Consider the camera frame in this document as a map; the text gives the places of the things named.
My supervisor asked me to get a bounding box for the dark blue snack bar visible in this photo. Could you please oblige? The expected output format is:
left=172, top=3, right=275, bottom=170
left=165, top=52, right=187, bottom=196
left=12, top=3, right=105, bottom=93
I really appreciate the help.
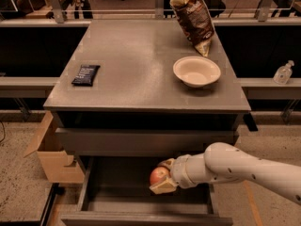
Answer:
left=71, top=65, right=101, bottom=87

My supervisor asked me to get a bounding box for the grey drawer cabinet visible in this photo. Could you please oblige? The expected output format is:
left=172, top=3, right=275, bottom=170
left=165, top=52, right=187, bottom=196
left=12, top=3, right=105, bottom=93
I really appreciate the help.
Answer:
left=42, top=18, right=252, bottom=186

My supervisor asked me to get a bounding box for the open middle drawer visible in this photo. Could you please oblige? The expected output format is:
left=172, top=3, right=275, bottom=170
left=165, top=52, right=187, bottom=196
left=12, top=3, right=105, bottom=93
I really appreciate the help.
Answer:
left=61, top=157, right=232, bottom=226

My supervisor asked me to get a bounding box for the clear sanitizer pump bottle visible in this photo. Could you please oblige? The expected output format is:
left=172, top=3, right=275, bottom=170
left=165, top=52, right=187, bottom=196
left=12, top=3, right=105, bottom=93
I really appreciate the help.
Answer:
left=273, top=60, right=294, bottom=85

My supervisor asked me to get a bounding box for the brown chip bag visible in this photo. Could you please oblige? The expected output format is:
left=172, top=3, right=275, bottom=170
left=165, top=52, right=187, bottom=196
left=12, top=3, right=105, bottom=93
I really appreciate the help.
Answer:
left=169, top=0, right=215, bottom=57

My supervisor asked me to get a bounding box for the cardboard box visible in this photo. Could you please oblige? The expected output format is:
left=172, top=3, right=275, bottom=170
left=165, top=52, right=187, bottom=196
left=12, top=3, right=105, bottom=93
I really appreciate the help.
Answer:
left=24, top=111, right=85, bottom=184

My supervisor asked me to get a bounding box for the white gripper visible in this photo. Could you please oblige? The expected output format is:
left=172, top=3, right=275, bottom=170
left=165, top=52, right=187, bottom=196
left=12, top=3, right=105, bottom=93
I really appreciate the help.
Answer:
left=150, top=154, right=197, bottom=195

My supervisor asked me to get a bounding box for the metal railing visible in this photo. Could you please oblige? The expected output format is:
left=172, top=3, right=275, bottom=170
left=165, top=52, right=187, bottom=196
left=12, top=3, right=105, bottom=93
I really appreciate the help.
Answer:
left=0, top=0, right=301, bottom=26

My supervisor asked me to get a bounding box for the closed top drawer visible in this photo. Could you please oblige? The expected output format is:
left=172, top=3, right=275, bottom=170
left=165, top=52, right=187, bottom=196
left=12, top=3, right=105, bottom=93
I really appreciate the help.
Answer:
left=55, top=128, right=238, bottom=157

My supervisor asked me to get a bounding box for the red apple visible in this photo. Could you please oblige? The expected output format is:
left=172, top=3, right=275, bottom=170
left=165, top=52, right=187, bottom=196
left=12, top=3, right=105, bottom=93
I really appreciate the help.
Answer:
left=150, top=167, right=170, bottom=185

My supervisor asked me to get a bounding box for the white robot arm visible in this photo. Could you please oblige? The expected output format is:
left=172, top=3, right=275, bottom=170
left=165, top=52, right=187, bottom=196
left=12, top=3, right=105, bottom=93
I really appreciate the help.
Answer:
left=150, top=142, right=301, bottom=205

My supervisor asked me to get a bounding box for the white bowl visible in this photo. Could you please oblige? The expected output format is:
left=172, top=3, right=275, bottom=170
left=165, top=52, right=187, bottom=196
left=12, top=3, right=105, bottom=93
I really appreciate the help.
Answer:
left=173, top=56, right=221, bottom=88

